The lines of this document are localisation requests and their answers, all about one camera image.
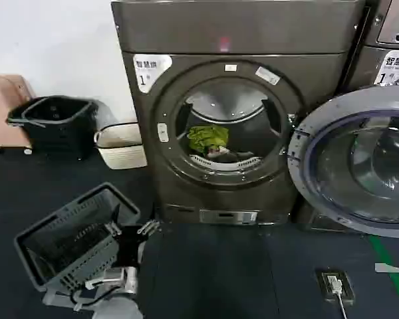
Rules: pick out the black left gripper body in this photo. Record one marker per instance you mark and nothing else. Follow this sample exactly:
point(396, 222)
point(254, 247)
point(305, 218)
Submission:
point(128, 247)

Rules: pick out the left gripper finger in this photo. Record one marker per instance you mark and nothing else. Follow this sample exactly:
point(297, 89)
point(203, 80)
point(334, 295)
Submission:
point(148, 226)
point(112, 229)

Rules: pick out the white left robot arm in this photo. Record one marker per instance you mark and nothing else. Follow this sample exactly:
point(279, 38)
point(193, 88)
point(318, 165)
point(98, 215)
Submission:
point(116, 304)

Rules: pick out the grey slotted laundry basket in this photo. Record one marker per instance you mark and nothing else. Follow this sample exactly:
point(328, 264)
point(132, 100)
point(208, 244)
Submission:
point(83, 206)

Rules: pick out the cream fabric basket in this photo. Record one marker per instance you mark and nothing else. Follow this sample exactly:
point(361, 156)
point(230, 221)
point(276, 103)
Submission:
point(123, 149)

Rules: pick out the white and pink garment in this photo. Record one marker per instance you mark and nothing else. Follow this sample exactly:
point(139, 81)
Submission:
point(219, 151)

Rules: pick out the green garment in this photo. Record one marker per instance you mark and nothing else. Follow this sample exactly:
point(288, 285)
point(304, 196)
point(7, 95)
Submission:
point(206, 137)

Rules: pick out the black plastic basket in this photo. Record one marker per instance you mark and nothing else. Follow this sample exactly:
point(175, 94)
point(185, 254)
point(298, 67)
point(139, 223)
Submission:
point(58, 133)

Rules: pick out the pink wheeled case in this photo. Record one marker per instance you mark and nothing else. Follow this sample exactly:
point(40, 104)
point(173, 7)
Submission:
point(3, 116)

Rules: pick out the floor power socket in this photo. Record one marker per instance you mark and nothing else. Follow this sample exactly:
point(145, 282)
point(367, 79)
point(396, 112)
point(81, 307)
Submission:
point(334, 283)

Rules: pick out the grey front-load dryer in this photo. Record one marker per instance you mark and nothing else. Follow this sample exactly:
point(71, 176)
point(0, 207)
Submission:
point(239, 40)

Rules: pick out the round glass dryer door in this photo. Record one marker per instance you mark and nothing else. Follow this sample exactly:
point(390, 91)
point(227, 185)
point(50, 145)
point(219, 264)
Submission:
point(362, 159)

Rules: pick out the grey floor tape piece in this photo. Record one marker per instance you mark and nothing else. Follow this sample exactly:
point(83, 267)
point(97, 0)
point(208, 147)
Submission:
point(389, 268)

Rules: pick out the green floor tape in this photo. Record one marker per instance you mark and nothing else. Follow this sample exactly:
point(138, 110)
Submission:
point(394, 266)

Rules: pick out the grey dryer with white label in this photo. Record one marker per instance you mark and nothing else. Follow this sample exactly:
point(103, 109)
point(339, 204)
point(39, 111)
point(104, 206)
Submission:
point(372, 63)

